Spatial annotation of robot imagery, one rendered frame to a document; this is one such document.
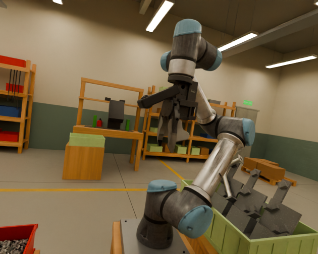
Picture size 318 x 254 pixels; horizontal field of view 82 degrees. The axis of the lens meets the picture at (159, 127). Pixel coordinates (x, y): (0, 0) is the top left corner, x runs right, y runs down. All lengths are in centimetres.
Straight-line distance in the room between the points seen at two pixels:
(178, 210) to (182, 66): 46
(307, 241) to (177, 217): 64
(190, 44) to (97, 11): 577
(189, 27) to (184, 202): 54
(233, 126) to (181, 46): 43
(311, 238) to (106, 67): 548
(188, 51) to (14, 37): 582
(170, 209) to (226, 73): 689
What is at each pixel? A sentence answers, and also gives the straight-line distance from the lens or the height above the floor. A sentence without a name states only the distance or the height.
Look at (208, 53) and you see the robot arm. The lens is 60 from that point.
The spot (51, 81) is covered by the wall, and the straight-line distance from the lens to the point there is 581.
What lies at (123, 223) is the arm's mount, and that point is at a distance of 92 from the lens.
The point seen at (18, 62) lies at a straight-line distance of 543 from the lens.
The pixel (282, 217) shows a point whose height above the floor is 99.
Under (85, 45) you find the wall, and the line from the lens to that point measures 591.
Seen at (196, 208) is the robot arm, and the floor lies 110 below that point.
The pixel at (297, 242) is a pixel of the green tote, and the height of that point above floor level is 93.
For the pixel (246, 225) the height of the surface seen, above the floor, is 89.
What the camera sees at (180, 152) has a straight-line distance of 588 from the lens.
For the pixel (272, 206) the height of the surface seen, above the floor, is 101.
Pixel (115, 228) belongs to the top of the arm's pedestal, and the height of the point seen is 85.
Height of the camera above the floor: 138
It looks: 4 degrees down
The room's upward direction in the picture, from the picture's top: 8 degrees clockwise
